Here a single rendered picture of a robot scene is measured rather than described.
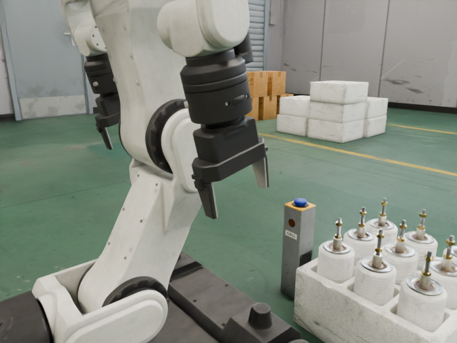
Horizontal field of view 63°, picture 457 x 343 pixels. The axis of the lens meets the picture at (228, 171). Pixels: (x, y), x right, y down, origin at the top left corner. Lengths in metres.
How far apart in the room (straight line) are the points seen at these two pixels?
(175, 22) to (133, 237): 0.41
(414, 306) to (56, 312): 0.74
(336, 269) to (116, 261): 0.58
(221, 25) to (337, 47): 6.78
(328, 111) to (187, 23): 3.26
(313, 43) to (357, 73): 1.10
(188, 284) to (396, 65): 5.95
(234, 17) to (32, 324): 0.56
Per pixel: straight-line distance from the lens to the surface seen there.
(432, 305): 0.97
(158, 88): 0.68
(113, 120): 0.95
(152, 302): 0.75
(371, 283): 1.01
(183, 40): 0.49
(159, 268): 0.78
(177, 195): 0.70
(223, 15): 0.46
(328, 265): 1.07
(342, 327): 1.09
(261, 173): 0.59
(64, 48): 5.66
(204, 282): 1.02
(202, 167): 0.50
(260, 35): 7.53
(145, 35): 0.67
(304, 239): 1.20
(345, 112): 3.63
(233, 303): 0.95
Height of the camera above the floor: 0.75
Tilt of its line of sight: 17 degrees down
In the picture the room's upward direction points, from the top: straight up
